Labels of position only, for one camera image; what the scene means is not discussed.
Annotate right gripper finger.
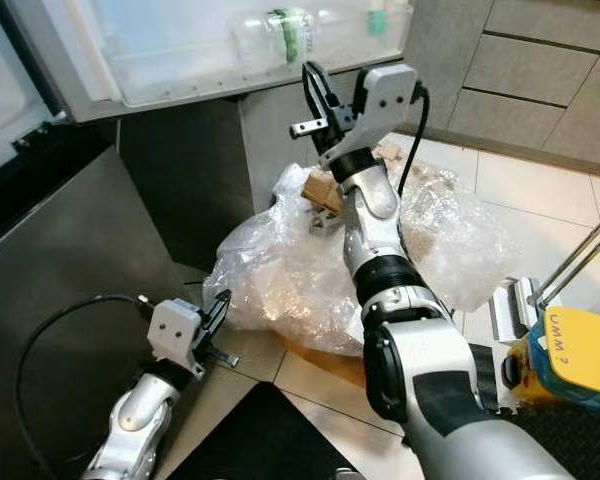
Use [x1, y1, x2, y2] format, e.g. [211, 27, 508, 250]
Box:
[314, 67, 347, 120]
[302, 59, 332, 124]

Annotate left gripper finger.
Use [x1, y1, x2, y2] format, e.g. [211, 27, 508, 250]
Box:
[205, 289, 234, 340]

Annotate clear fridge door shelf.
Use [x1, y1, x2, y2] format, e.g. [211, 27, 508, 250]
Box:
[103, 0, 414, 107]

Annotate steel fridge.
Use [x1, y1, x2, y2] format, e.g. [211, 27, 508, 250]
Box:
[0, 0, 248, 480]

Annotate clear green-label water bottle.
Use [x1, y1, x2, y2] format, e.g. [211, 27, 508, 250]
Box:
[226, 6, 390, 68]

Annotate brown pulp packing insert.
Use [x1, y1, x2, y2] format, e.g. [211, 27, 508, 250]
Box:
[301, 139, 404, 217]

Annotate clear plastic wrap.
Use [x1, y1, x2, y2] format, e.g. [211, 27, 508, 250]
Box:
[204, 158, 523, 358]

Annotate black flat pad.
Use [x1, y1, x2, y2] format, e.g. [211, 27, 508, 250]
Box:
[164, 381, 363, 480]

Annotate large brown cardboard box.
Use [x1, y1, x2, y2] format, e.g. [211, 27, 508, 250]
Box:
[273, 328, 368, 388]

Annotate grey kitchen cabinets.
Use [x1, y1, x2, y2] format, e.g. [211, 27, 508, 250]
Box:
[398, 0, 600, 183]

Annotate small black plate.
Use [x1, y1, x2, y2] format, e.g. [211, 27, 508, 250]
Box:
[470, 344, 508, 413]

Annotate yellow-lid blue container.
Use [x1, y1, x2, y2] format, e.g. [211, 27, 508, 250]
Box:
[503, 306, 600, 413]

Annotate black interlocking foam mat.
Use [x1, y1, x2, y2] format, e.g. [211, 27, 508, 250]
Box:
[505, 398, 600, 480]

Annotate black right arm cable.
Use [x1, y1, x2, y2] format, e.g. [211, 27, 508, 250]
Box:
[394, 84, 433, 253]

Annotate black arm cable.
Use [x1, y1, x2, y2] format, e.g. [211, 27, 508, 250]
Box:
[14, 292, 157, 480]
[394, 84, 433, 253]

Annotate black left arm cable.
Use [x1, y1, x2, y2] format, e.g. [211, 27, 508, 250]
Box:
[14, 292, 157, 480]

